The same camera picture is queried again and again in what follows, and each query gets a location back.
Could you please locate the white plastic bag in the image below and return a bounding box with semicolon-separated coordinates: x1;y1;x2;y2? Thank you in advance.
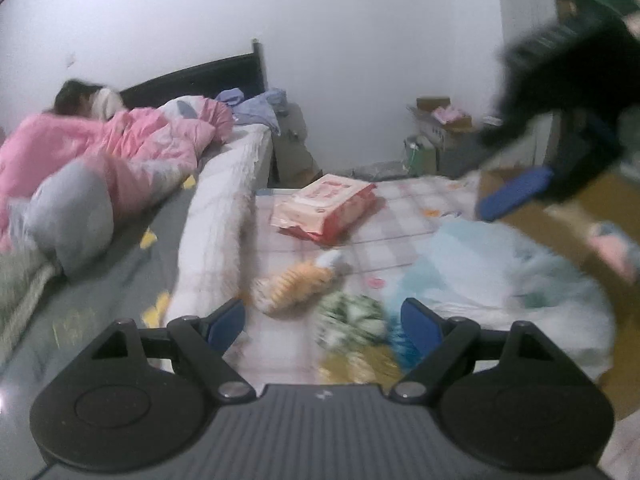
383;219;616;379

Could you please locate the green paper bag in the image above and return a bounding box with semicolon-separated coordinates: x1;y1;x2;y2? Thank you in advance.
404;134;438;177

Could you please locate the grey sheet with yellow dogs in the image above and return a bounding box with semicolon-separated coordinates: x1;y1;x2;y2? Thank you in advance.
1;185;195;396

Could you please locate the pink panda plush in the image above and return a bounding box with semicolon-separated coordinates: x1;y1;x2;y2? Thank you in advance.
587;221;639;284

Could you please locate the brown cardboard box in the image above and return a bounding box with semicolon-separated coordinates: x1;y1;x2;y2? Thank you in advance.
479;167;640;421

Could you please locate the gold book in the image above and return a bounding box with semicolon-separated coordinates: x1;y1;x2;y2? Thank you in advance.
317;344;402;390

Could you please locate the sleeping person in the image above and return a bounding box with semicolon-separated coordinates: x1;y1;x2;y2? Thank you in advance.
52;79;127;122

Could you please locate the checked low mattress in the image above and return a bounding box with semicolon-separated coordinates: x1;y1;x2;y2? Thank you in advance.
227;174;480;390

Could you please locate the green white knitted cloth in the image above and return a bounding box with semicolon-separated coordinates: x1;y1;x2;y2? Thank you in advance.
316;292;387;352

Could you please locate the green floral pillow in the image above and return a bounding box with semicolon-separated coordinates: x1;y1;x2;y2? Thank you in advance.
0;249;61;365

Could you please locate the blue clothes pile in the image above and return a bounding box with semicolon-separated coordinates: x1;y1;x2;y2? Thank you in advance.
215;88;288;136

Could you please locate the orange white knitted toy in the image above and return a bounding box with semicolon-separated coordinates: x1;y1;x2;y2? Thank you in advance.
248;249;345;316

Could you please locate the open box with pink items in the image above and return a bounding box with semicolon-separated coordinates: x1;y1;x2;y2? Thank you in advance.
408;96;474;152

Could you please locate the pink and grey quilt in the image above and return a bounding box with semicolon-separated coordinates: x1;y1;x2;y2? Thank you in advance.
1;96;233;275

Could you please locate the white plaid mattress pad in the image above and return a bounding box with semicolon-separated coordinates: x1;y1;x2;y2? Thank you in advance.
162;124;272;325

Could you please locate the black headboard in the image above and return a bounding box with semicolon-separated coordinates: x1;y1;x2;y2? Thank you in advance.
120;39;267;108

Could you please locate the red pink wipes pack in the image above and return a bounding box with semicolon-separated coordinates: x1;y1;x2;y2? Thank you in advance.
271;174;378;246

